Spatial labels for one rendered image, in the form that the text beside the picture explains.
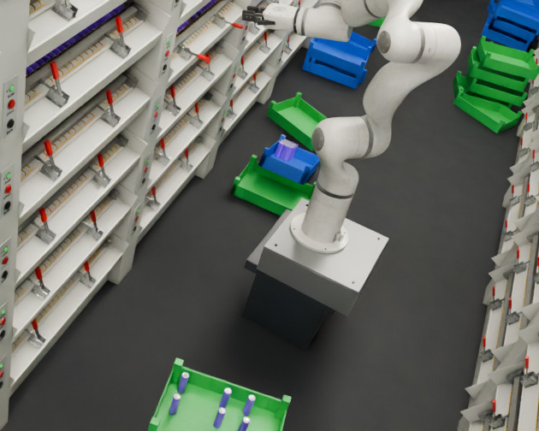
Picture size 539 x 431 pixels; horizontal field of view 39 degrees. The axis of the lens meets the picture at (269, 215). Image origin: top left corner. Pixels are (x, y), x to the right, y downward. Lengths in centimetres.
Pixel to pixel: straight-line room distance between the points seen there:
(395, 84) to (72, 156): 83
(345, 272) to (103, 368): 78
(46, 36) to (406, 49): 85
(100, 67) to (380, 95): 72
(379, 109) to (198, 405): 90
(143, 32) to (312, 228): 80
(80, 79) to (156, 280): 106
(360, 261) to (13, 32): 136
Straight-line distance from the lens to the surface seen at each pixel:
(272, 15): 233
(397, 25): 189
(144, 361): 240
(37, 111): 163
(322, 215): 230
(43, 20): 153
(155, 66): 206
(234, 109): 325
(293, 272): 230
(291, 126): 348
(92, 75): 177
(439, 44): 194
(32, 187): 175
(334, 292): 229
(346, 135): 213
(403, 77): 201
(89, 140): 190
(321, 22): 230
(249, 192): 301
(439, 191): 351
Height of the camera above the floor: 190
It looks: 39 degrees down
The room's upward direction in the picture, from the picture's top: 19 degrees clockwise
